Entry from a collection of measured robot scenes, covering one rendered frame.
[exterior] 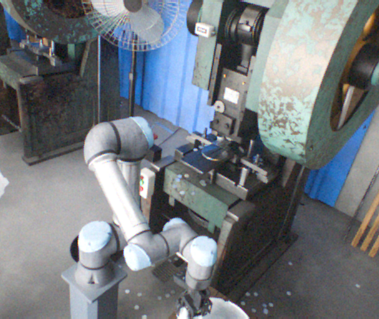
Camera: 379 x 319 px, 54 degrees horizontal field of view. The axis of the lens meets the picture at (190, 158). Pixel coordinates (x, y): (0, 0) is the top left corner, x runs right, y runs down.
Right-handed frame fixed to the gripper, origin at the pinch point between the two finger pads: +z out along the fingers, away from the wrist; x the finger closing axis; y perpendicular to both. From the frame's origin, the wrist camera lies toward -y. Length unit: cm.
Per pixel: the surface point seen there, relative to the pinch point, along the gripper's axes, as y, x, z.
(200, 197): -50, 37, -4
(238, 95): -55, 51, -52
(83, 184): -156, 13, 56
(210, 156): -55, 42, -22
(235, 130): -53, 52, -35
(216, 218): -40, 40, 2
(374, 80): -10, 71, -74
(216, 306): -7.9, 21.7, 17.1
